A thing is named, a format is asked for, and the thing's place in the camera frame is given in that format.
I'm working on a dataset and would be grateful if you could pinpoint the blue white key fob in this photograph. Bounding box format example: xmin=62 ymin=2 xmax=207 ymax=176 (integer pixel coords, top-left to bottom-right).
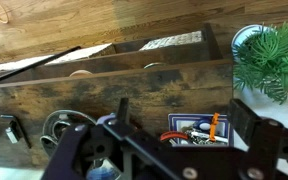
xmin=193 ymin=120 xmax=212 ymax=132

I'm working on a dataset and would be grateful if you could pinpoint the grey round lid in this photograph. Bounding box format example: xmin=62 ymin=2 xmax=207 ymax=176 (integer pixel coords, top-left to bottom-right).
xmin=143 ymin=61 xmax=168 ymax=70

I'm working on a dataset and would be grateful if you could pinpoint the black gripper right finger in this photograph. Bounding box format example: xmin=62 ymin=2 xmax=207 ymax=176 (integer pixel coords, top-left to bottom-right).
xmin=227 ymin=98 xmax=284 ymax=168

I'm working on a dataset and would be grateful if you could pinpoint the grey woven basket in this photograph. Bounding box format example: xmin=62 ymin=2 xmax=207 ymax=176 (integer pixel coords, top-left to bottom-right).
xmin=138 ymin=30 xmax=205 ymax=52

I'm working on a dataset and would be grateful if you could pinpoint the white flat box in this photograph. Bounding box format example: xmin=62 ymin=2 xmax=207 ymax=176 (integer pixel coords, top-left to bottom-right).
xmin=45 ymin=43 xmax=117 ymax=66

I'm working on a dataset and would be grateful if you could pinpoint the green needle leaf plant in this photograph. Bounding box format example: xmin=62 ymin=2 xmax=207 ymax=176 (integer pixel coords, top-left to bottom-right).
xmin=232 ymin=21 xmax=288 ymax=105

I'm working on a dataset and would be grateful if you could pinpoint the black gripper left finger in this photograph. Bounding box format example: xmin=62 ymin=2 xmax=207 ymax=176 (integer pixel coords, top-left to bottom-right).
xmin=103 ymin=97 xmax=140 ymax=139

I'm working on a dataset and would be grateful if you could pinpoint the orange carabiner clip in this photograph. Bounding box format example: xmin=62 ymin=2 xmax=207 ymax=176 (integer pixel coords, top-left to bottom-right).
xmin=209 ymin=112 xmax=220 ymax=143

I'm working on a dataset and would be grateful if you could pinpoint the round blue metal tray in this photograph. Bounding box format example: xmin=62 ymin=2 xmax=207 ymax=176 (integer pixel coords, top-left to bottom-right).
xmin=39 ymin=109 xmax=98 ymax=158

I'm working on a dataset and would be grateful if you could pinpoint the beige round lid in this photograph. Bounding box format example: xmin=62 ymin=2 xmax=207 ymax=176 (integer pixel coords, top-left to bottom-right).
xmin=68 ymin=69 xmax=94 ymax=78

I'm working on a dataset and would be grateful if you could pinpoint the black thin strap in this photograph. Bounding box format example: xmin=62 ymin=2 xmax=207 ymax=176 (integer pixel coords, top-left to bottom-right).
xmin=0 ymin=45 xmax=82 ymax=87

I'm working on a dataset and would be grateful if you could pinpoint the white pen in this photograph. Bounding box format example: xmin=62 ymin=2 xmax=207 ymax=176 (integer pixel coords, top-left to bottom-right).
xmin=187 ymin=129 xmax=230 ymax=144

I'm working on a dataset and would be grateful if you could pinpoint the square blue white tray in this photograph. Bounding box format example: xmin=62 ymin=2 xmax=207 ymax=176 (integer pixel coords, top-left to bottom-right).
xmin=167 ymin=113 xmax=233 ymax=148

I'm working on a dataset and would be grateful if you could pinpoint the dark brown wooden console table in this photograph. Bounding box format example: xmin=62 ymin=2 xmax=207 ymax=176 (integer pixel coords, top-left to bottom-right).
xmin=0 ymin=22 xmax=234 ymax=168

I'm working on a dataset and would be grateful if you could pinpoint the red curved cord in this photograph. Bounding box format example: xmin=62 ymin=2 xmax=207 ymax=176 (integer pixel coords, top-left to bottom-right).
xmin=159 ymin=130 xmax=189 ymax=142

